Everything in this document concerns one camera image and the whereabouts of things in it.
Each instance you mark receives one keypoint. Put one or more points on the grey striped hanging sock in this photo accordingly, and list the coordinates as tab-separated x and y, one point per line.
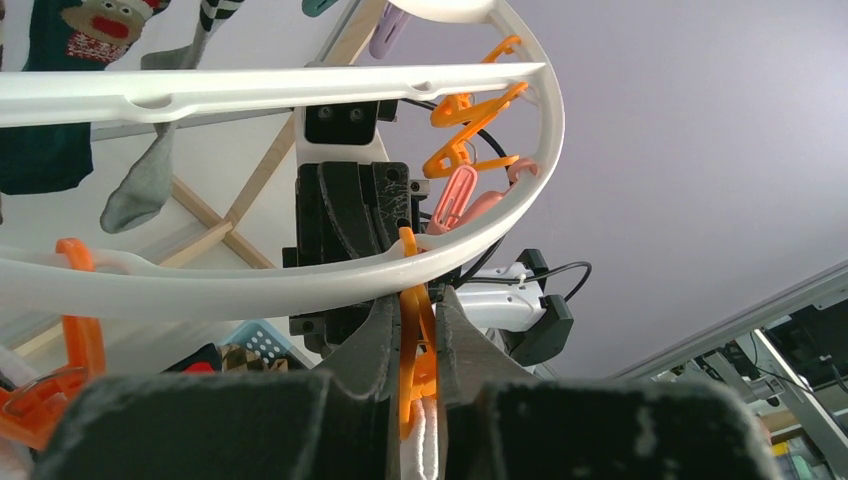
147	186

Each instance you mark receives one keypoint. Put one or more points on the purple clothespin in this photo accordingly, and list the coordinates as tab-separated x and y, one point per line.
388	29

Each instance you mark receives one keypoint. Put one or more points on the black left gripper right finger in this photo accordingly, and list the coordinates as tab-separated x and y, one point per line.
498	421

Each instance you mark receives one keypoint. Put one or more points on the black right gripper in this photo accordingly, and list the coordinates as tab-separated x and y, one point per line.
346	211

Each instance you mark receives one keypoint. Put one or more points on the wooden drying rack frame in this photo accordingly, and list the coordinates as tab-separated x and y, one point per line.
227	161

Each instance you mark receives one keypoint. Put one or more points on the green christmas hanging sock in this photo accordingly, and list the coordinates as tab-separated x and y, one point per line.
45	140

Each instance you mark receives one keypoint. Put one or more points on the teal clothespin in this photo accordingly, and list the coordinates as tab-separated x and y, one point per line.
315	8

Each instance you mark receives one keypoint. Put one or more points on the light blue plastic basket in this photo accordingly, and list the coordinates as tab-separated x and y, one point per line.
262	339

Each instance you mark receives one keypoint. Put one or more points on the red sock in basket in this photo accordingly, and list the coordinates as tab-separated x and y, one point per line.
206	359

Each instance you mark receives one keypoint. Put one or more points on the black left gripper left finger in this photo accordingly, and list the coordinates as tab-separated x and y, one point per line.
338	420

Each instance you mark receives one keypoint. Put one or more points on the white round sock hanger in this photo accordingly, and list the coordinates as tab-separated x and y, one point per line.
135	289

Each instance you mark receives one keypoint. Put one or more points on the pink clothespin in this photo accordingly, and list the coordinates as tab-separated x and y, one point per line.
454	208

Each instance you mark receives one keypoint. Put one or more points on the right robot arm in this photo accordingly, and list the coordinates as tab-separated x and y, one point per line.
510	305

